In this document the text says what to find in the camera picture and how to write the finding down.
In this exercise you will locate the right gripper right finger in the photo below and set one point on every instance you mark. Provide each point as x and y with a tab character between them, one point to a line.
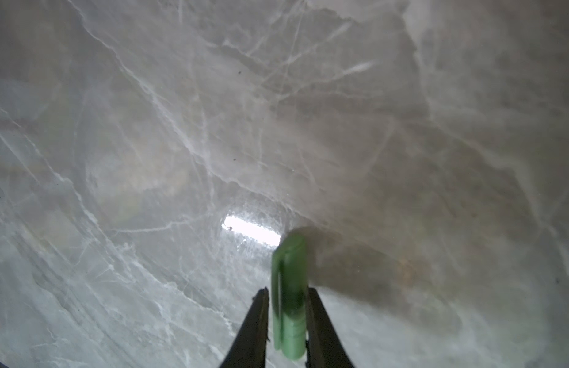
324	348

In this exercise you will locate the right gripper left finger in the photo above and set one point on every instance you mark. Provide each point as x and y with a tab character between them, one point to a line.
249	347

